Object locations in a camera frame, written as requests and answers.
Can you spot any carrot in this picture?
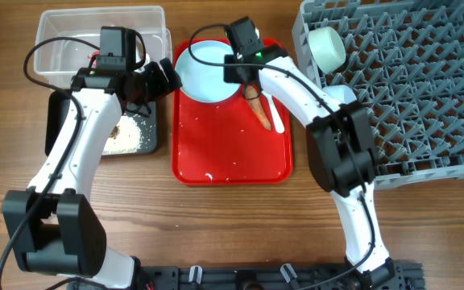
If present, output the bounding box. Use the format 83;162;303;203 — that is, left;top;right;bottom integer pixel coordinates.
243;85;271;131

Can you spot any light blue plate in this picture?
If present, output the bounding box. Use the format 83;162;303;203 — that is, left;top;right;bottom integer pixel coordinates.
175;40;240;103

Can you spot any red snack wrapper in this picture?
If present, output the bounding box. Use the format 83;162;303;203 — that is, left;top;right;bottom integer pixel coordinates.
87;50;100;60

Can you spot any white plastic spoon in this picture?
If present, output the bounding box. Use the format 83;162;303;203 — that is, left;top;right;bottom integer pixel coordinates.
262;90;285;134

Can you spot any green bowl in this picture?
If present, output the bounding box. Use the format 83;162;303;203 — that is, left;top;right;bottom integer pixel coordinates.
308;27;346;74

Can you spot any light blue bowl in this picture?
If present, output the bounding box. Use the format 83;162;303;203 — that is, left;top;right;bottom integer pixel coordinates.
323;85;357;104

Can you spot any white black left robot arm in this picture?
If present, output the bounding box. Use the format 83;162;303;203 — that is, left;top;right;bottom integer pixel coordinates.
0;56;181;289

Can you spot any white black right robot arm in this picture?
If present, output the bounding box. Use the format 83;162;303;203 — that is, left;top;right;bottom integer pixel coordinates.
224;17;395;289

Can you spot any grey dishwasher rack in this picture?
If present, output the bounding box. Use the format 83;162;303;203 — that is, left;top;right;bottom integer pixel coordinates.
292;0;464;189

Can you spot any brown food scrap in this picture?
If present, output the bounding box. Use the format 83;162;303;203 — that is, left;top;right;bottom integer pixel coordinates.
109;126;120;139

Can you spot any rice pile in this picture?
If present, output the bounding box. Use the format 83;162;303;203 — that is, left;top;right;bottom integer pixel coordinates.
103;114;157;155

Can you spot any red serving tray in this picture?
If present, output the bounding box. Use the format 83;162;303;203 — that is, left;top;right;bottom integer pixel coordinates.
171;89;293;186

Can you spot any clear plastic bin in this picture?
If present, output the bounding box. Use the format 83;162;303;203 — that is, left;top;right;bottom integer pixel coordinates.
34;6;172;89

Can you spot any black plastic tray bin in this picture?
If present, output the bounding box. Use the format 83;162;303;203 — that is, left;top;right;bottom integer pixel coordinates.
44;92;158;156

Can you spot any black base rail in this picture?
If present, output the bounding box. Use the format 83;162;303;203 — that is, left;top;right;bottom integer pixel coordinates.
66;261;425;290

